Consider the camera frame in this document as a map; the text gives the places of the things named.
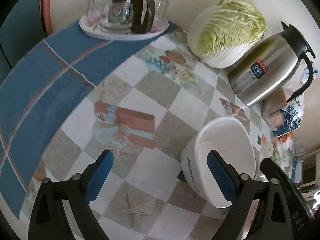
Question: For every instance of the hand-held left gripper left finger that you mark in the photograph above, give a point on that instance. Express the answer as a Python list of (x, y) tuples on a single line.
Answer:
[(100, 177)]

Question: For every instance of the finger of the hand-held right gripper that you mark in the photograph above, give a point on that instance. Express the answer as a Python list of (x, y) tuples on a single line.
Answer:
[(271, 170)]

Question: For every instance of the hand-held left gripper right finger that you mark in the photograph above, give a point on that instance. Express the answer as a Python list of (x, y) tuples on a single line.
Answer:
[(222, 177)]

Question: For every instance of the tall plain white bowl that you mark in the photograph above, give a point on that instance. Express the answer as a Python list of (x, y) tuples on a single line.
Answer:
[(225, 140)]

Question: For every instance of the orange snack packet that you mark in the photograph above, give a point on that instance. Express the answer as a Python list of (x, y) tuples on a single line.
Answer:
[(285, 138)]

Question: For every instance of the bagged sliced bread loaf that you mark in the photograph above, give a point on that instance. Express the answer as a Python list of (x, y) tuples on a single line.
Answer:
[(287, 115)]

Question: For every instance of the stainless steel thermos jug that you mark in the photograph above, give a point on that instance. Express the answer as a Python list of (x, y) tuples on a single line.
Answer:
[(267, 67)]

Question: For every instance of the napa cabbage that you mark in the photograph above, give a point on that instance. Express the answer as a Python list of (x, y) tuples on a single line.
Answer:
[(225, 30)]

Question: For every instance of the clear drinking glass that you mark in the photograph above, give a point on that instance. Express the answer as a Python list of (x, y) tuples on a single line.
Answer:
[(96, 7), (162, 8)]

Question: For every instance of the red-framed blue chair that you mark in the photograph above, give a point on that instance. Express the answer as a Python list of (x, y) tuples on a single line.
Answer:
[(25, 17)]

